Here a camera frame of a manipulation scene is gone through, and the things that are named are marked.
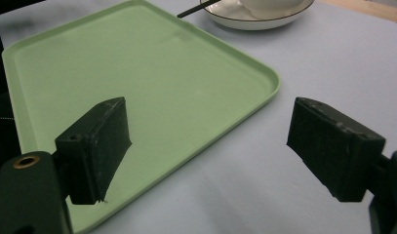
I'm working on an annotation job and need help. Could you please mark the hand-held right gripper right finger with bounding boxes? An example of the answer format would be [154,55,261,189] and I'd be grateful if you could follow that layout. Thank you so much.
[286,97,391,203]

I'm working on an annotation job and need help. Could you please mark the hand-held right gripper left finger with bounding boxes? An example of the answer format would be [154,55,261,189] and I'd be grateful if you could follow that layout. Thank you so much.
[52,96,133,206]

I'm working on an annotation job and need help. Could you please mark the green plastic tray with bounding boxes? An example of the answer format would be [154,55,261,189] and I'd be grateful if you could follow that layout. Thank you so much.
[1,0,282,234]

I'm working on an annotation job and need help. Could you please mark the white cup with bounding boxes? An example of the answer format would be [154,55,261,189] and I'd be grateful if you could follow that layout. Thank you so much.
[239,0,306,20]

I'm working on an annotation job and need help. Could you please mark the white plate with dark rim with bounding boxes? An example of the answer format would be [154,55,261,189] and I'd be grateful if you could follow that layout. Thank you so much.
[199,0,316,31]

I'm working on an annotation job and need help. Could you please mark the black chopstick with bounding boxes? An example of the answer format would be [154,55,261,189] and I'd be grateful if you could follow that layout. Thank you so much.
[176,0,221,20]

